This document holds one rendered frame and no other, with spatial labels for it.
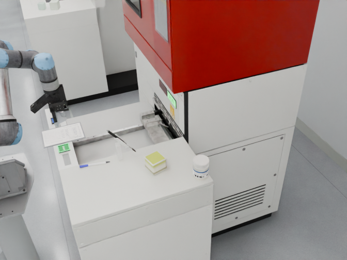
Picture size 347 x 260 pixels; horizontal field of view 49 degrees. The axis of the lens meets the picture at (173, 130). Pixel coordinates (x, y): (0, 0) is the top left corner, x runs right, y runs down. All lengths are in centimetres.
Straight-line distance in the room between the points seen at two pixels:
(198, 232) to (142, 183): 41
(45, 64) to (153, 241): 92
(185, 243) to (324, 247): 116
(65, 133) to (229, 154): 89
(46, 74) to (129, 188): 60
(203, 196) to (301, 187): 151
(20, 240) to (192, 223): 97
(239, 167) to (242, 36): 82
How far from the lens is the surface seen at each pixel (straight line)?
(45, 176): 331
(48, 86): 173
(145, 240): 180
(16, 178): 194
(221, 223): 257
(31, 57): 176
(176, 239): 188
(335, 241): 285
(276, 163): 243
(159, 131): 210
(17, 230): 225
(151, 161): 169
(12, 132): 206
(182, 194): 166
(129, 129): 220
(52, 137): 204
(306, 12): 196
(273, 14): 184
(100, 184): 172
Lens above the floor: 216
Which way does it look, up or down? 37 degrees down
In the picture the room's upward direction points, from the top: 2 degrees counter-clockwise
